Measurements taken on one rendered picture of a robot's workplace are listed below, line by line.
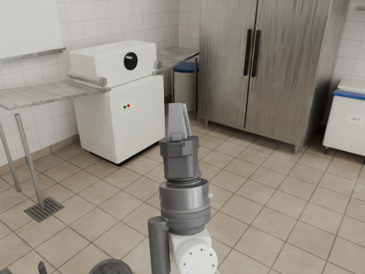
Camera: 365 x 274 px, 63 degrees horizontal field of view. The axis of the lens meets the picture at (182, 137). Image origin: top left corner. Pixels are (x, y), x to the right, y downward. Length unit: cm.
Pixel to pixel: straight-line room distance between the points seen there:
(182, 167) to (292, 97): 296
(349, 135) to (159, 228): 327
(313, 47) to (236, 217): 177
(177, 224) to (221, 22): 321
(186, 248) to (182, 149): 16
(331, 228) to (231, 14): 232
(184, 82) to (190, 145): 405
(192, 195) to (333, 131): 325
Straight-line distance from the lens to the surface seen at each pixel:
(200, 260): 52
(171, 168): 49
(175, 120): 49
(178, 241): 53
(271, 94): 347
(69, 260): 246
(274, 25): 334
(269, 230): 262
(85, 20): 383
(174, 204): 50
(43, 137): 374
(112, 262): 67
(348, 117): 360
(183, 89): 455
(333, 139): 372
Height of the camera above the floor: 177
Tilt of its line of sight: 27 degrees down
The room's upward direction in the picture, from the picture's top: straight up
